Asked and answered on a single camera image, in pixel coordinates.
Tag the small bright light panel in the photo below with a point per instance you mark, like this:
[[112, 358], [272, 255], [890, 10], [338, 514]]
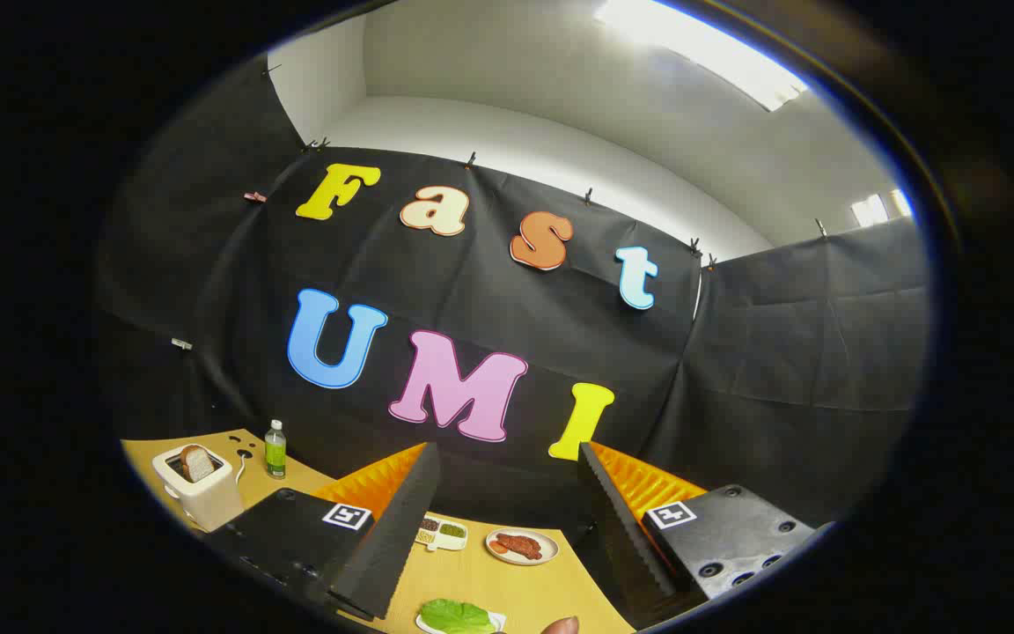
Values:
[[868, 211]]

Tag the white toaster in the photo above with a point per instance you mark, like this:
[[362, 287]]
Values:
[[208, 502]]

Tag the black backdrop cloth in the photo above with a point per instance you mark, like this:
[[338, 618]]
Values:
[[489, 291]]

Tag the pink clip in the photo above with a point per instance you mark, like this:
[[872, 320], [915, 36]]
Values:
[[254, 197]]

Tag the green label drink bottle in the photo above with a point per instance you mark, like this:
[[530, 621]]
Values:
[[275, 453]]

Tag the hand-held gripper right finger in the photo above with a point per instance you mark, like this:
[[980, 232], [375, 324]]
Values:
[[621, 528]]

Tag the white square plate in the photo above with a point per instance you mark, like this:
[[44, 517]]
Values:
[[500, 619]]

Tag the brown meat slice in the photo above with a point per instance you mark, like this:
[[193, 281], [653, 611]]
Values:
[[520, 546]]

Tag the green lettuce leaf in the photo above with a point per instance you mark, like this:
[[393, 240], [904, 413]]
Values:
[[459, 616]]

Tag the bread slice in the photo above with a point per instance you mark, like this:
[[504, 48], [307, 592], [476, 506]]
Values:
[[199, 464]]

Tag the white divided dish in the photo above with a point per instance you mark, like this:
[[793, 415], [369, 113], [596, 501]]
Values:
[[445, 544]]

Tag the green mung beans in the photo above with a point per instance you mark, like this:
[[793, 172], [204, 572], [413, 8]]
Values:
[[452, 530]]

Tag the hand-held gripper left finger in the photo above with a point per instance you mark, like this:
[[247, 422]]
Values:
[[393, 546]]

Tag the ceiling light panel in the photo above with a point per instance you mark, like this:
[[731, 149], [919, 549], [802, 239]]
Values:
[[701, 48]]

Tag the beige round plate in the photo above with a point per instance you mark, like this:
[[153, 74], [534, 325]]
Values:
[[507, 560]]

